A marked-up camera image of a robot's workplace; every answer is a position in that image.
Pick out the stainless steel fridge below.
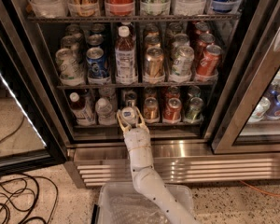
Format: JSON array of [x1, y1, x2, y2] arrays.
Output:
[[6, 0, 280, 188]]

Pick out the gold can bottom shelf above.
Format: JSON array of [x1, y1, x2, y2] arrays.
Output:
[[143, 97, 160, 123]]

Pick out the white sprite can middle shelf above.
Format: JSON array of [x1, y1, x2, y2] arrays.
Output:
[[169, 45, 194, 83]]

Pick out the blue pepsi can middle shelf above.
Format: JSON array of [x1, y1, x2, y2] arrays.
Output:
[[86, 47, 110, 84]]

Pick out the black cables on floor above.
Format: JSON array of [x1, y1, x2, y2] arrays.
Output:
[[0, 115, 60, 224]]

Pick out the brown tea bottle shelf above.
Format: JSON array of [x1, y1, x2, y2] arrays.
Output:
[[69, 92, 95, 126], [115, 25, 136, 85]]

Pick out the orange cable on floor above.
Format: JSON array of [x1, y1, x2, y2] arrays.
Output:
[[239, 180, 280, 199]]

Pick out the green can bottom shelf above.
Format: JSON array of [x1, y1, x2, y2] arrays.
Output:
[[184, 97, 204, 123]]

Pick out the red can bottom shelf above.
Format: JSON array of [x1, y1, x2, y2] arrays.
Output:
[[162, 98, 182, 123]]

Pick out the brown tea bottle bottom shelf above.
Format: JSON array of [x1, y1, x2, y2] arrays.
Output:
[[69, 92, 95, 126]]

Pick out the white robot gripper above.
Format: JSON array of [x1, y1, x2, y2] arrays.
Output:
[[117, 107, 151, 151]]

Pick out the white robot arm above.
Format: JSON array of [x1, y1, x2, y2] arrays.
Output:
[[117, 106, 200, 224]]

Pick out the brown tea bottle middle shelf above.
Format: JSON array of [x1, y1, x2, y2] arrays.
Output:
[[115, 25, 136, 85]]

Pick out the open glass fridge door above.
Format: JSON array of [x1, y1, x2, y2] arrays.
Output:
[[0, 0, 66, 176]]

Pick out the silver blue redbull can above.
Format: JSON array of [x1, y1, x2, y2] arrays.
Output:
[[121, 106, 138, 125]]

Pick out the yellow can top shelf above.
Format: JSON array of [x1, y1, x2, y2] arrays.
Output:
[[67, 0, 100, 17]]

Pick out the red coke can middle shelf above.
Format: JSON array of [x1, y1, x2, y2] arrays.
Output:
[[195, 45, 222, 80]]

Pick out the clear water bottle bottom shelf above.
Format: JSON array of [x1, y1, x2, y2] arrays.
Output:
[[95, 97, 117, 125]]

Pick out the white green can middle shelf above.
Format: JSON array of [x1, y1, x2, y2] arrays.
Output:
[[55, 49, 85, 86]]

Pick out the gold can middle shelf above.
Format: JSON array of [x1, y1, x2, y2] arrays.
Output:
[[144, 47, 165, 84]]

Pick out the gold can shelf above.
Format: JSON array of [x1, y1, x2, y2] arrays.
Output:
[[144, 47, 165, 84], [143, 97, 160, 123]]

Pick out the clear plastic bin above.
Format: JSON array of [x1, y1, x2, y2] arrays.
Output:
[[96, 182, 197, 224]]

